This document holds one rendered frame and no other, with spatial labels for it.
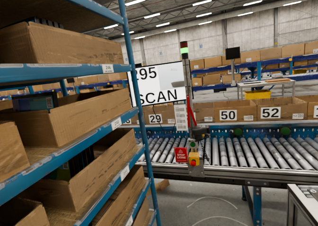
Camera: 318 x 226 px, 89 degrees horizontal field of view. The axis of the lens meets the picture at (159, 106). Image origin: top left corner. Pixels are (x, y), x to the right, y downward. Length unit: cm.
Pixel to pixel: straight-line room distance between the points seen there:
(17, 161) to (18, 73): 17
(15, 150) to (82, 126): 18
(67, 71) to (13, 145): 20
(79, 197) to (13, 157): 24
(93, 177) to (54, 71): 34
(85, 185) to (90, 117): 21
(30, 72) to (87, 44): 23
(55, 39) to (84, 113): 21
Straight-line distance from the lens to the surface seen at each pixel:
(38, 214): 51
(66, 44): 54
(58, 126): 49
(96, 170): 61
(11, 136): 42
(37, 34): 49
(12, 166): 43
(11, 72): 41
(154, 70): 124
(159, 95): 124
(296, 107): 191
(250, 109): 181
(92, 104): 58
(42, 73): 44
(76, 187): 56
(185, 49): 113
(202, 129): 113
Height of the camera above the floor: 149
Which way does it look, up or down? 12 degrees down
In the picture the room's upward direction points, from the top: 8 degrees counter-clockwise
